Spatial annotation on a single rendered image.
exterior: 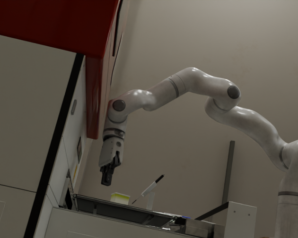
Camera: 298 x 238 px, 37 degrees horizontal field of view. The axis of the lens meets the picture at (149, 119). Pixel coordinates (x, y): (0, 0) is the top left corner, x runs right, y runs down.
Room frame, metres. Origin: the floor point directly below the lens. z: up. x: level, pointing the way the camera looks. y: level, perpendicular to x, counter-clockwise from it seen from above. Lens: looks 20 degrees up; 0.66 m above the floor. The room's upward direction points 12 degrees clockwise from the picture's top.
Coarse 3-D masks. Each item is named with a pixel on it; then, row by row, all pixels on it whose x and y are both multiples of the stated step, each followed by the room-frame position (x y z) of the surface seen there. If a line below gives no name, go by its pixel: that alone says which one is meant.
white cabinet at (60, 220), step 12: (60, 216) 1.31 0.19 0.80; (72, 216) 1.31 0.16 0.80; (84, 216) 1.31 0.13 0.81; (48, 228) 1.31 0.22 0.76; (60, 228) 1.31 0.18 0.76; (72, 228) 1.31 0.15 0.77; (84, 228) 1.32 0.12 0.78; (96, 228) 1.32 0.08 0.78; (108, 228) 1.32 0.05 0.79; (120, 228) 1.32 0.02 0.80; (132, 228) 1.32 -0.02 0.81; (144, 228) 1.32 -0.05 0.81
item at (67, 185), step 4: (68, 180) 1.47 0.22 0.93; (64, 184) 1.47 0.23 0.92; (68, 184) 1.48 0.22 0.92; (64, 188) 1.47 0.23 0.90; (68, 188) 1.54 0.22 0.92; (64, 192) 1.47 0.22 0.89; (68, 192) 1.62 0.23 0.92; (72, 192) 1.75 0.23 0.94; (64, 196) 1.47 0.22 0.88; (68, 196) 1.72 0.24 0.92; (72, 196) 1.80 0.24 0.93; (60, 200) 1.47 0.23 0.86; (64, 200) 1.50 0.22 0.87; (68, 200) 1.82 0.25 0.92; (72, 200) 1.86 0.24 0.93; (60, 204) 1.47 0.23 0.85; (64, 204) 1.52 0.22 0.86; (64, 208) 1.58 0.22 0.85; (68, 208) 1.91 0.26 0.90
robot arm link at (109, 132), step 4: (108, 128) 1.55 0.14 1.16; (112, 128) 1.54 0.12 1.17; (104, 132) 1.56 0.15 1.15; (108, 132) 1.54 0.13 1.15; (112, 132) 1.54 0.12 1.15; (116, 132) 1.54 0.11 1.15; (120, 132) 1.55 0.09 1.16; (104, 136) 1.57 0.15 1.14; (116, 136) 1.55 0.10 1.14; (120, 136) 1.55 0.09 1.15; (124, 136) 1.57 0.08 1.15
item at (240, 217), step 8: (232, 208) 1.40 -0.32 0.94; (240, 208) 1.40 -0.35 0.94; (248, 208) 1.40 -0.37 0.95; (256, 208) 1.41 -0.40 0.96; (232, 216) 1.40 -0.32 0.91; (240, 216) 1.40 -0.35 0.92; (248, 216) 1.40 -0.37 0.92; (232, 224) 1.40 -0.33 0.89; (240, 224) 1.40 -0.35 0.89; (248, 224) 1.40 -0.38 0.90; (232, 232) 1.40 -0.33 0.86; (240, 232) 1.40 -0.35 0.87; (248, 232) 1.40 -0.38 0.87
